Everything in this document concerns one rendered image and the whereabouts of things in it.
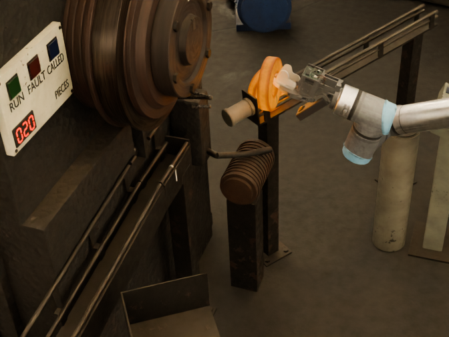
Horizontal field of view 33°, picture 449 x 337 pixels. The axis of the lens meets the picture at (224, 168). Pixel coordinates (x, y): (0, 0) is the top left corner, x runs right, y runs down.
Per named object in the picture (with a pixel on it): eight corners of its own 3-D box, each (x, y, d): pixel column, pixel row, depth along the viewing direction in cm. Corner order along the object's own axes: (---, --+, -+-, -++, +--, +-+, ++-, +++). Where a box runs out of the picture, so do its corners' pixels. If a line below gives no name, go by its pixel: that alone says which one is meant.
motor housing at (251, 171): (223, 291, 271) (216, 172, 238) (243, 249, 287) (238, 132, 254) (258, 299, 267) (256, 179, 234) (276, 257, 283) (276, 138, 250)
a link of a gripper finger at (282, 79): (270, 61, 218) (301, 73, 217) (265, 77, 222) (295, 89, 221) (268, 66, 215) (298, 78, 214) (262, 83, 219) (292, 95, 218)
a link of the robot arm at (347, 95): (351, 107, 223) (343, 126, 216) (335, 101, 224) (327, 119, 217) (361, 83, 218) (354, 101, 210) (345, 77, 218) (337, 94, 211)
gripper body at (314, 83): (306, 61, 218) (346, 77, 217) (297, 85, 224) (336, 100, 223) (299, 74, 213) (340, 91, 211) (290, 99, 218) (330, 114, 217)
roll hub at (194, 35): (156, 117, 184) (143, 10, 167) (198, 60, 205) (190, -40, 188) (178, 120, 183) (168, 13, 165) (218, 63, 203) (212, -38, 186)
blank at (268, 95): (254, 77, 212) (266, 79, 211) (270, 45, 223) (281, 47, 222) (258, 120, 223) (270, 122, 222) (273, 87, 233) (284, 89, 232)
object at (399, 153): (369, 249, 284) (381, 134, 252) (375, 227, 293) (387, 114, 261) (401, 255, 281) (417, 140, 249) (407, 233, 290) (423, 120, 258)
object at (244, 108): (222, 122, 241) (220, 106, 238) (245, 109, 245) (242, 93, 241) (233, 130, 238) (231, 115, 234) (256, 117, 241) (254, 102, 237)
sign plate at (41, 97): (6, 155, 160) (-14, 81, 149) (66, 90, 179) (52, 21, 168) (15, 156, 159) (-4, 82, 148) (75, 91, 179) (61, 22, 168)
